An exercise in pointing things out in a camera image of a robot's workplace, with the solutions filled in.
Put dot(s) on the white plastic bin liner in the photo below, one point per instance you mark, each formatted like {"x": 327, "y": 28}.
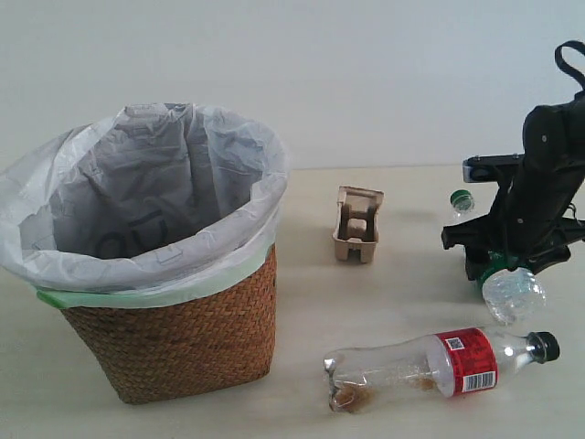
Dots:
{"x": 158, "y": 205}

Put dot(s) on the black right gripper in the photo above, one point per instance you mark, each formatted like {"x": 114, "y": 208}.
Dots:
{"x": 525, "y": 223}

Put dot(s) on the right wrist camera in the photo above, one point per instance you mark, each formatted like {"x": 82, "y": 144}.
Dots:
{"x": 490, "y": 168}

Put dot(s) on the woven wicker waste basket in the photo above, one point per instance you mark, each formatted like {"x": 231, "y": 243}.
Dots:
{"x": 208, "y": 344}

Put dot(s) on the brown cardboard pulp tray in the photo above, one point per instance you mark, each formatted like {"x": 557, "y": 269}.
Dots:
{"x": 356, "y": 225}

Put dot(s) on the green label water bottle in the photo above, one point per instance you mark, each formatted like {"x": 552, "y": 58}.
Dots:
{"x": 510, "y": 295}

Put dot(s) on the red label cola bottle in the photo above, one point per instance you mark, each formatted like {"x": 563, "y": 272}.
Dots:
{"x": 448, "y": 364}

